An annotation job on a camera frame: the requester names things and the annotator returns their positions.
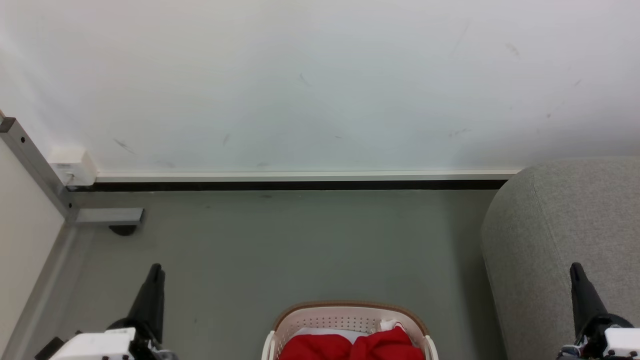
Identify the white plastic laundry basket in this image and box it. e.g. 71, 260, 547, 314
261, 301, 440, 360

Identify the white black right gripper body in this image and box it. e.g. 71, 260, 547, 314
557, 313, 640, 360

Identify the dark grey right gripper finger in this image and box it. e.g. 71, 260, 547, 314
570, 262, 609, 337

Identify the white wall trim strip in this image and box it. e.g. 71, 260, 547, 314
95, 170, 524, 183

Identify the grey fabric sofa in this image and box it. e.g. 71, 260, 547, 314
481, 159, 640, 360

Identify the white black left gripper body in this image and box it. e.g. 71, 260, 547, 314
35, 316, 176, 360

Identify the white cloth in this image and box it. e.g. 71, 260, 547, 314
292, 327, 368, 345

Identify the grey metal frame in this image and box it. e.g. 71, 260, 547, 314
0, 116, 146, 360

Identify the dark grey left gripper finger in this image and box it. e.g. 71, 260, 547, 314
126, 263, 166, 343

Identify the beige partition panel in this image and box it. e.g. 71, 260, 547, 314
0, 139, 67, 347

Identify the white wall box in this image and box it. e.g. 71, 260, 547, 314
48, 146, 98, 188

